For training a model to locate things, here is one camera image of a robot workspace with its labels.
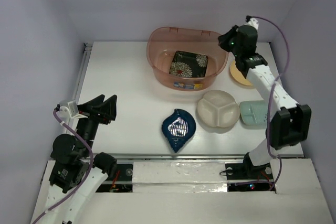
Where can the black floral square plate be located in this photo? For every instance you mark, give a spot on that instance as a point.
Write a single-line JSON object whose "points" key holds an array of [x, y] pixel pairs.
{"points": [[188, 65]]}

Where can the dark blue leaf-shaped plate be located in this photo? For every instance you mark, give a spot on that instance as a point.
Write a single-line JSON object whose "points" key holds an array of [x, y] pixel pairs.
{"points": [[178, 129]]}

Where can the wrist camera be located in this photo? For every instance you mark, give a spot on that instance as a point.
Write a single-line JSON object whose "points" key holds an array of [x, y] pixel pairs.
{"points": [[251, 21], [67, 109]]}

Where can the white three-section divided plate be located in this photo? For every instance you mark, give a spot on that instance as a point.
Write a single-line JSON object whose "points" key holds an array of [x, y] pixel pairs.
{"points": [[218, 109]]}

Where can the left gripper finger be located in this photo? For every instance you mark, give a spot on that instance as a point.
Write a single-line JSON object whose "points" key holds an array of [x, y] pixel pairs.
{"points": [[108, 109], [93, 105]]}

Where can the aluminium rail frame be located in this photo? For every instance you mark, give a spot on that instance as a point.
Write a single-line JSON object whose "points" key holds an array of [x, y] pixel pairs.
{"points": [[76, 98]]}

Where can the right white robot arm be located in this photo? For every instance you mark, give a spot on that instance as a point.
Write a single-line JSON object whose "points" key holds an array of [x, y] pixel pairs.
{"points": [[287, 120]]}

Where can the light teal rectangular plate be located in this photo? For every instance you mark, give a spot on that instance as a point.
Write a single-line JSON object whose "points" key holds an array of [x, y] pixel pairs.
{"points": [[254, 113]]}

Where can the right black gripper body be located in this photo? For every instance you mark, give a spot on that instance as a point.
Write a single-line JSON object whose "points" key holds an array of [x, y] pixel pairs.
{"points": [[237, 51]]}

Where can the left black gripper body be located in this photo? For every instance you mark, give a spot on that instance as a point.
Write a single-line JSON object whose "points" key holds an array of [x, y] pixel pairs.
{"points": [[95, 115]]}

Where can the yellow round plate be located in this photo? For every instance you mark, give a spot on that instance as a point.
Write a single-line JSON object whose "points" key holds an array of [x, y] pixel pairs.
{"points": [[238, 76]]}

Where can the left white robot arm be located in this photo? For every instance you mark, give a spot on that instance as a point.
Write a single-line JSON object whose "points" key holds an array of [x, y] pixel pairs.
{"points": [[77, 173]]}

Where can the pink translucent plastic bin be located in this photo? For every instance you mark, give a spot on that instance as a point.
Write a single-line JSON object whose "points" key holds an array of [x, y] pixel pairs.
{"points": [[165, 41]]}

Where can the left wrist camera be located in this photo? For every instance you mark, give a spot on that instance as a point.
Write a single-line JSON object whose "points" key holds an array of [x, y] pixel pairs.
{"points": [[67, 109]]}

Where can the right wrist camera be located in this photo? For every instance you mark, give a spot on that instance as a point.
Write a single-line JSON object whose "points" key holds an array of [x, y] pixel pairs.
{"points": [[251, 21]]}

